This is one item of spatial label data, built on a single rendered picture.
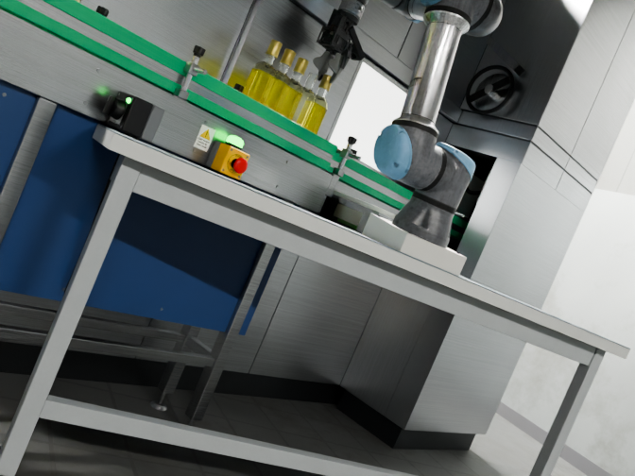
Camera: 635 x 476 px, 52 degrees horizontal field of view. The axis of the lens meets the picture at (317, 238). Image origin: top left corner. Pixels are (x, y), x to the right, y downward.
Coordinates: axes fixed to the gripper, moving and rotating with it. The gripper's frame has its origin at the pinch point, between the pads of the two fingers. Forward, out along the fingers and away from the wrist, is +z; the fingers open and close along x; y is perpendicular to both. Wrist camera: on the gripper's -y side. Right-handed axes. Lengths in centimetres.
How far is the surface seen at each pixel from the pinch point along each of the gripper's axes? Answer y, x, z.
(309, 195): 2.0, 15.2, 36.0
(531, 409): -269, -11, 100
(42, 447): 56, 22, 115
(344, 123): -26.5, -13.0, 6.6
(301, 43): 5.3, -12.1, -8.1
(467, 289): -9, 69, 43
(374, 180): -35.2, 3.2, 21.6
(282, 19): 16.1, -11.9, -10.8
